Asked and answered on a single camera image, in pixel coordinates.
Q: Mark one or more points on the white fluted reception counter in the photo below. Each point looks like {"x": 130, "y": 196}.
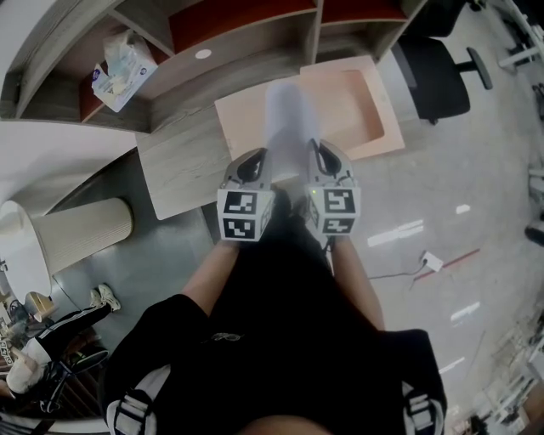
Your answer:
{"x": 85, "y": 233}

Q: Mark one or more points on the white power strip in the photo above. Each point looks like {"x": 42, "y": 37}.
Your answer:
{"x": 431, "y": 260}

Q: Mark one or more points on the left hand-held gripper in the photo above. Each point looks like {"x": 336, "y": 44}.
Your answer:
{"x": 242, "y": 204}

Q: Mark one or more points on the plastic tissue pack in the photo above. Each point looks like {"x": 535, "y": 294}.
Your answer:
{"x": 123, "y": 72}

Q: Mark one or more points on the white translucent sheet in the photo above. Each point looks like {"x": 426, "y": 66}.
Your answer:
{"x": 289, "y": 127}

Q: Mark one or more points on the white display shelf rack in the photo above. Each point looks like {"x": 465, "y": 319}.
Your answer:
{"x": 501, "y": 382}

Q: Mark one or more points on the pink tray board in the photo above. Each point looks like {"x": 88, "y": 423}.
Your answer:
{"x": 331, "y": 97}

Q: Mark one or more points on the person's chin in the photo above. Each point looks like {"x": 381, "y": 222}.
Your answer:
{"x": 293, "y": 425}

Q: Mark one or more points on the black office chair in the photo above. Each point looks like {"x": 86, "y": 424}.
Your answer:
{"x": 438, "y": 80}

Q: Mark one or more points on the person's left forearm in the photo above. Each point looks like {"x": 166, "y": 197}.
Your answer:
{"x": 208, "y": 280}

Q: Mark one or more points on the white metal table frame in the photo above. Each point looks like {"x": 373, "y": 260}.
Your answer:
{"x": 523, "y": 51}

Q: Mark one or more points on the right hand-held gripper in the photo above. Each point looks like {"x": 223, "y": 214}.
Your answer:
{"x": 338, "y": 201}

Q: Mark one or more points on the grey wooden desk with shelves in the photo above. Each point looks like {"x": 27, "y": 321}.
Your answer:
{"x": 183, "y": 170}

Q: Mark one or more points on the person's right forearm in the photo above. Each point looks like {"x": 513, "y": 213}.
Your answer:
{"x": 357, "y": 289}

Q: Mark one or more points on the person's black shirt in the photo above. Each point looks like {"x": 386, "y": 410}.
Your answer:
{"x": 276, "y": 318}

